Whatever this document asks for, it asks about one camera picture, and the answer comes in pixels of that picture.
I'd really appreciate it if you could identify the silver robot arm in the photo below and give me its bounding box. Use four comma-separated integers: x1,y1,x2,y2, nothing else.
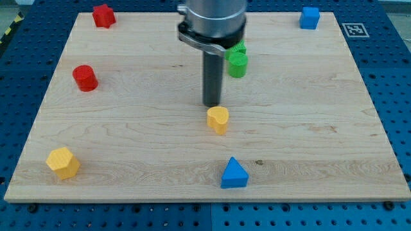
177,0,247,58

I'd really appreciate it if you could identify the yellow hexagon block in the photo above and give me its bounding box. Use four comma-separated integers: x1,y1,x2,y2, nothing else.
46,147,80,180

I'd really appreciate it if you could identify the yellow heart block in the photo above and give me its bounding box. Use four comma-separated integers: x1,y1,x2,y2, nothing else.
207,107,229,135

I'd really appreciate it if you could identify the dark cylindrical pointer rod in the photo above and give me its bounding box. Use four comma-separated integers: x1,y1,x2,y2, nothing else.
202,52,223,107

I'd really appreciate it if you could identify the green cylinder block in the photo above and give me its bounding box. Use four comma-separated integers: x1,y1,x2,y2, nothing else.
228,52,249,78

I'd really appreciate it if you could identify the blue triangle block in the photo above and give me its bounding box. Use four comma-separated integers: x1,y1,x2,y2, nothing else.
220,157,249,189

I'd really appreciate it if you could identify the green star block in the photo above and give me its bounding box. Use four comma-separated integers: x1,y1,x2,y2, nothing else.
225,40,247,60

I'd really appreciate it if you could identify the wooden board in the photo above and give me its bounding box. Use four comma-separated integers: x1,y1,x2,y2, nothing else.
4,12,410,203

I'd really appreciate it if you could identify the red cylinder block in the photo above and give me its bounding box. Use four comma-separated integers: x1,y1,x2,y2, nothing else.
72,65,98,92

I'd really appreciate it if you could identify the red star block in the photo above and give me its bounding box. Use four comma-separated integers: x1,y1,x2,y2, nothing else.
92,4,116,28

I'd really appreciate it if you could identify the blue cube block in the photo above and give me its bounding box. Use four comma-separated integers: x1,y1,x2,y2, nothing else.
299,6,320,30

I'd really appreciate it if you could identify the white fiducial marker tag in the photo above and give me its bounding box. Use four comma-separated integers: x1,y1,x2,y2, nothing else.
342,22,369,38

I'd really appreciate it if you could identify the yellow black hazard tape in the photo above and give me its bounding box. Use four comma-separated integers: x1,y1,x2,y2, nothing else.
1,12,24,45

